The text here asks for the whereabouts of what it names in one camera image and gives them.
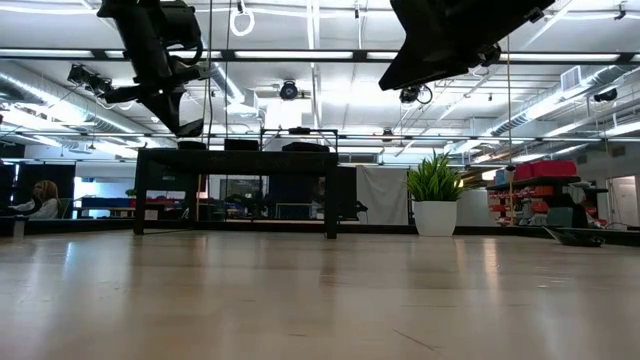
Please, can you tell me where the black storage shelf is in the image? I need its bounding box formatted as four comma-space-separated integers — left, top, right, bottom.
487, 174, 609, 229

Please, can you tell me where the black round camera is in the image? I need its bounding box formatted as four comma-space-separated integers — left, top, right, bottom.
278, 79, 300, 102

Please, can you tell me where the person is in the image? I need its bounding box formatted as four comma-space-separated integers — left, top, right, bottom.
9, 179, 61, 220

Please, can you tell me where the black perforated metal rack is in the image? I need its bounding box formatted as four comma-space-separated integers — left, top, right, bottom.
133, 148, 340, 240

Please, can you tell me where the black partition panel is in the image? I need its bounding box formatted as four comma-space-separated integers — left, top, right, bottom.
14, 162, 76, 220

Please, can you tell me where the black metal stand frame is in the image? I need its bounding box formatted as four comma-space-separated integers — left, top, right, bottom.
258, 126, 340, 151

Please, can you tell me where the white cloth screen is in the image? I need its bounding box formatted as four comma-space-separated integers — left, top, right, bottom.
356, 165, 410, 226

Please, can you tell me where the green plant in white pot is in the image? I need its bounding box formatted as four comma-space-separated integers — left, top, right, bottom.
405, 152, 466, 238

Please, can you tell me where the black light rail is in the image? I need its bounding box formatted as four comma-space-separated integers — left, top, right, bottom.
0, 47, 640, 63

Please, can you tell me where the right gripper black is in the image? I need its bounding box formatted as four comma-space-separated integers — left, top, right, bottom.
378, 0, 556, 91

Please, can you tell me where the large red storage bin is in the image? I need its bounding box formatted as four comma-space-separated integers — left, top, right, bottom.
531, 159, 579, 179

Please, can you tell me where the white hanging ring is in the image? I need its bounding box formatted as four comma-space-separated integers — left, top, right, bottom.
229, 9, 256, 38

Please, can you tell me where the black hanging cable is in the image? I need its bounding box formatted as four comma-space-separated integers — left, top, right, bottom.
205, 0, 215, 147

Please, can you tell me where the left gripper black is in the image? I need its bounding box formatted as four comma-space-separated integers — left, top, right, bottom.
97, 0, 211, 137

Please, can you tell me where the black leaf-shaped mini plate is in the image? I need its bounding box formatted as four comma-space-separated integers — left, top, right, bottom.
281, 141, 331, 153

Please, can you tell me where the black square mini plate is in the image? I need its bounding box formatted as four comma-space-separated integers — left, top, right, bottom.
223, 138, 260, 152

